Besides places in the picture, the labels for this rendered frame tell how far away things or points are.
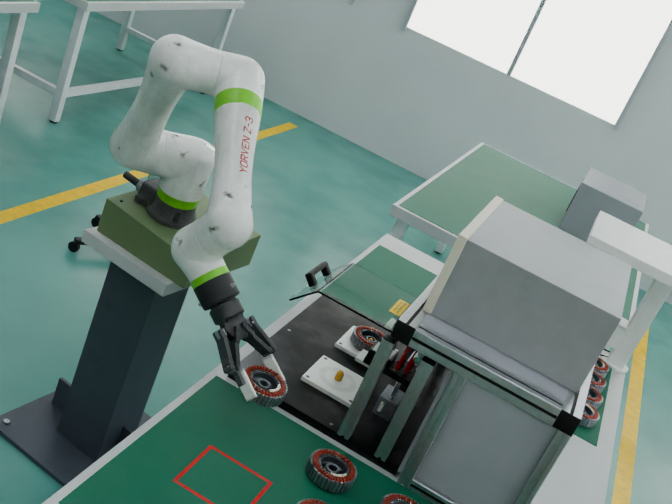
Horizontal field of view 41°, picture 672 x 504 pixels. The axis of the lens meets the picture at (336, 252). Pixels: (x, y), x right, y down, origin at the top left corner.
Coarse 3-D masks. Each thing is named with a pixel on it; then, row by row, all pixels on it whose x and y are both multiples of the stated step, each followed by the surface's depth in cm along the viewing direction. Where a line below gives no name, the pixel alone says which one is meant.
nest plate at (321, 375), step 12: (324, 360) 237; (312, 372) 229; (324, 372) 231; (336, 372) 234; (348, 372) 236; (312, 384) 225; (324, 384) 226; (336, 384) 228; (348, 384) 231; (336, 396) 224; (348, 396) 226
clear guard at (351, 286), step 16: (336, 272) 222; (352, 272) 222; (368, 272) 226; (304, 288) 216; (320, 288) 207; (336, 288) 210; (352, 288) 214; (368, 288) 217; (384, 288) 221; (352, 304) 206; (368, 304) 209; (384, 304) 213; (384, 320) 205
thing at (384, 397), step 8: (384, 392) 226; (400, 392) 229; (384, 400) 223; (392, 400) 224; (400, 400) 225; (376, 408) 225; (384, 408) 224; (392, 408) 223; (384, 416) 225; (392, 416) 226
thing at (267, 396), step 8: (248, 368) 203; (256, 368) 204; (264, 368) 206; (248, 376) 200; (256, 376) 205; (264, 376) 206; (272, 376) 205; (280, 376) 206; (256, 384) 202; (264, 384) 204; (272, 384) 205; (280, 384) 204; (256, 392) 198; (264, 392) 198; (272, 392) 199; (280, 392) 201; (256, 400) 198; (264, 400) 198; (272, 400) 199; (280, 400) 201
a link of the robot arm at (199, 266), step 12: (192, 228) 199; (180, 240) 201; (192, 240) 198; (180, 252) 201; (192, 252) 199; (204, 252) 198; (180, 264) 202; (192, 264) 201; (204, 264) 200; (216, 264) 202; (192, 276) 201; (204, 276) 200
